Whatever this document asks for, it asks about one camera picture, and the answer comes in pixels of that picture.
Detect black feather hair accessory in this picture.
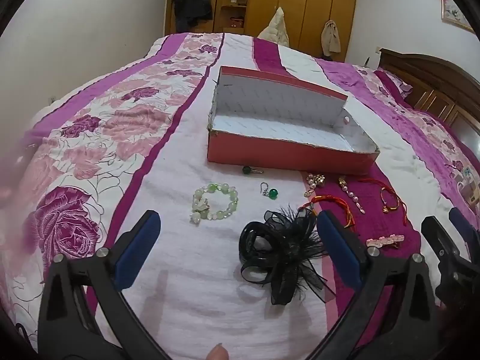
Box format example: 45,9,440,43
239,204,336,306

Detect red string gold charm bracelet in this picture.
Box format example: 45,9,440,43
360,177,409,226

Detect jade bead bracelet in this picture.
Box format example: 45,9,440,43
189,183,240,226

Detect wooden headboard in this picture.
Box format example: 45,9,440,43
378,48,480,147

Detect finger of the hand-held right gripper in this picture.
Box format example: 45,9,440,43
421,215,464,271
449,207,480,263

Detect beige hanging cloth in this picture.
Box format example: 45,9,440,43
320,19,341,56

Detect black hanging jackets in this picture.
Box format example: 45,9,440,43
172,0,214,32

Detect person's left hand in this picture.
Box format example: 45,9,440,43
207,343,229,360

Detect wooden wardrobe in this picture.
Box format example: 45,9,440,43
164,0,359,62

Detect pearl pendant clip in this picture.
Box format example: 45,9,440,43
337,176,366,215

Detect framed wall picture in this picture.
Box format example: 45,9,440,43
440,0,475,32

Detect pink hair clip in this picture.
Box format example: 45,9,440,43
365,234,406,249

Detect tan cardboard box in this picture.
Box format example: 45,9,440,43
457,166,480,207

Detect purple floral bedspread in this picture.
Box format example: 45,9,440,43
0,32,480,360

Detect red braided string bracelet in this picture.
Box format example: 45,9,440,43
299,194,356,229

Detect pearl brooch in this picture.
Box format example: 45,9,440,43
303,172,326,197

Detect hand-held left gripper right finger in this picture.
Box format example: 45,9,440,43
311,210,441,360

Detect red cardboard box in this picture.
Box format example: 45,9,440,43
207,65,380,176

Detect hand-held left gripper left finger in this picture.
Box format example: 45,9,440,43
37,210,173,360

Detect cream down jacket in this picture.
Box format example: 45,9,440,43
257,7,290,47

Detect purple pillow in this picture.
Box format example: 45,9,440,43
375,69,413,100

